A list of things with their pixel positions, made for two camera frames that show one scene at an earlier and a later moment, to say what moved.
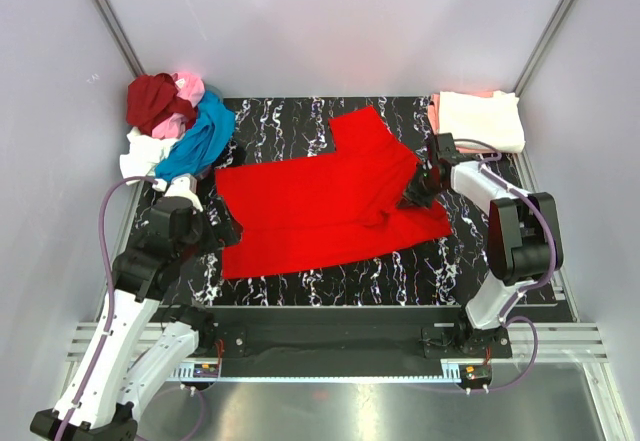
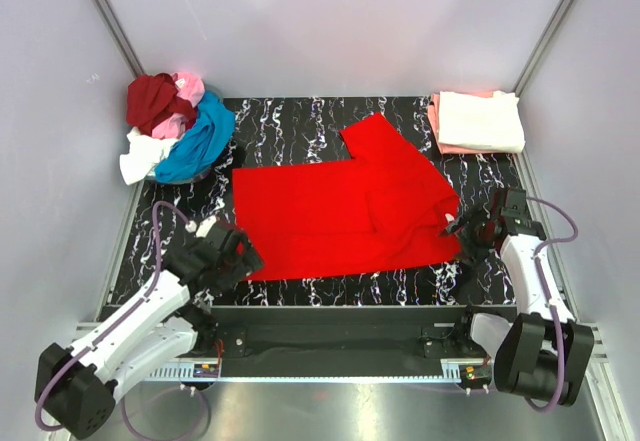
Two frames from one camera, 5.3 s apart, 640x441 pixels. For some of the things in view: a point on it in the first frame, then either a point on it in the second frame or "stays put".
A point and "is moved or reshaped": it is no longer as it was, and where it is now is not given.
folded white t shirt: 494,119 stays put
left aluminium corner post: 110,18 stays put
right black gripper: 420,189 -> 467,229
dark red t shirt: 153,95 stays put
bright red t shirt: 309,210 is moved or reshaped
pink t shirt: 174,125 stays put
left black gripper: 223,223 -> 239,256
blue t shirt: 202,143 stays put
